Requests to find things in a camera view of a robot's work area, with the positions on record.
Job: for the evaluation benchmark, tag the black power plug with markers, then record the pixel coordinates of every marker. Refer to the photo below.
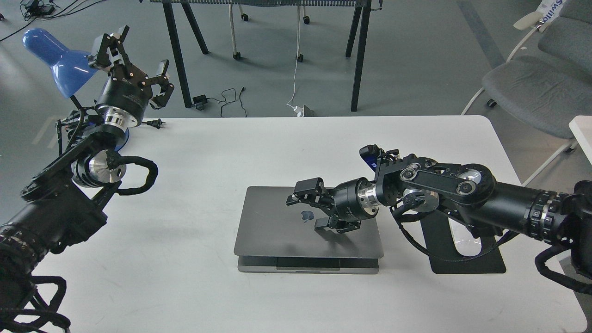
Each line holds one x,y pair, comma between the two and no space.
156,123

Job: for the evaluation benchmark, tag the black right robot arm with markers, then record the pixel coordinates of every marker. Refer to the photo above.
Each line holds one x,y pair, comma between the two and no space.
413,187

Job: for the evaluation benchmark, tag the blue desk lamp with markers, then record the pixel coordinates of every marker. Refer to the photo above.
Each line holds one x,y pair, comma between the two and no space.
69,67

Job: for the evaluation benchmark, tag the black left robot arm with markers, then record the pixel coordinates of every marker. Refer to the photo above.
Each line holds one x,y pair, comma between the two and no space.
65,201

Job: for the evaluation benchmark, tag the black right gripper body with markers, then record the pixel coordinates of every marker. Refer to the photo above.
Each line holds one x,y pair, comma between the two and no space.
355,200

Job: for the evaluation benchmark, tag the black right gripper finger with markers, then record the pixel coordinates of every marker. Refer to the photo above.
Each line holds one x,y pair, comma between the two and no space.
337,224
311,192

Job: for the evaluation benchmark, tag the grey laptop computer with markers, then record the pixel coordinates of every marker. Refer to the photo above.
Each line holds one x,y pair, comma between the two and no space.
276,238

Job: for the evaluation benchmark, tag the white computer mouse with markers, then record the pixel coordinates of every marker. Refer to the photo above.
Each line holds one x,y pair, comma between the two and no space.
467,246

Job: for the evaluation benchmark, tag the grey office chair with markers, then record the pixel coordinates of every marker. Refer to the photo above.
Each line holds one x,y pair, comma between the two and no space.
543,95

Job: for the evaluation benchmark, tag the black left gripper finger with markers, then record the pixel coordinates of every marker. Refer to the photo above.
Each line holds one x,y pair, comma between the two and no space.
160,99
108,54

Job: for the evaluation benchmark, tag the black mouse pad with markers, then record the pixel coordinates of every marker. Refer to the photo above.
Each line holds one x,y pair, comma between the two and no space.
438,232

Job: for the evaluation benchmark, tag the white-legged wheeled chair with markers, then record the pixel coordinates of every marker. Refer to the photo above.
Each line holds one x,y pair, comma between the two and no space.
276,31

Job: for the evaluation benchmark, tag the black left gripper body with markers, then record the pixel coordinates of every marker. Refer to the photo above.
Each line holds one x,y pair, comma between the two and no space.
123,101

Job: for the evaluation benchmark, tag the black power adapter with cable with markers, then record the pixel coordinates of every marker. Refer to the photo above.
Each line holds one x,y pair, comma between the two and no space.
200,101

